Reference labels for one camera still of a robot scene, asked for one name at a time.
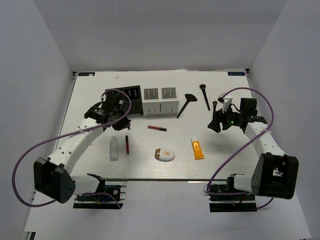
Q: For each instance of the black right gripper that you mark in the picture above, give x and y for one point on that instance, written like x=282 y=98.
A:
x=215 y=125

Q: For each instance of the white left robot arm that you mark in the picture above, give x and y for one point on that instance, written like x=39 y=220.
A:
x=53 y=174

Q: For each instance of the white egg-shaped sunscreen bottle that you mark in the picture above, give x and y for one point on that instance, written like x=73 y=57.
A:
x=164 y=155

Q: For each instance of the black fan makeup brush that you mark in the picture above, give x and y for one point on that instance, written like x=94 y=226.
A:
x=189 y=98

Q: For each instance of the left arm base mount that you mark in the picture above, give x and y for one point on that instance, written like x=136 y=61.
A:
x=109 y=195

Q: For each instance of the clear plastic bottle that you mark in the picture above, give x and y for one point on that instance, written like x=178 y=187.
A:
x=114 y=148

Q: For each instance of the bright red lip gloss tube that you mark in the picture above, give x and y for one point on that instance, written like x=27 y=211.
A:
x=127 y=144

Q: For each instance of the black round makeup brush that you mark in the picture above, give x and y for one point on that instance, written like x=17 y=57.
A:
x=203 y=89

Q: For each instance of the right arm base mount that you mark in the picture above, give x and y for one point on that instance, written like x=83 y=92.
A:
x=229 y=203

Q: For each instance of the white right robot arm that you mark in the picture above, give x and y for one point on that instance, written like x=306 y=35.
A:
x=275 y=174

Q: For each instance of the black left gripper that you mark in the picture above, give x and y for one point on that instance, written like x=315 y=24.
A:
x=123 y=124

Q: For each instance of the orange sunscreen tube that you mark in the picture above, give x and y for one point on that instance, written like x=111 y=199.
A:
x=198 y=154

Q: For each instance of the black slotted organizer box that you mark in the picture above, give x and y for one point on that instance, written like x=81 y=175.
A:
x=132 y=94

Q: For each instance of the black small makeup brush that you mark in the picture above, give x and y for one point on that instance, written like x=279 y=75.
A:
x=214 y=114

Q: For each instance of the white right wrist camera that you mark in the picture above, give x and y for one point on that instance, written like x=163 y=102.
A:
x=225 y=100

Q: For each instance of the white slotted organizer box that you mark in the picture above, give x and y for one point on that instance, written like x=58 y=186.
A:
x=160 y=101

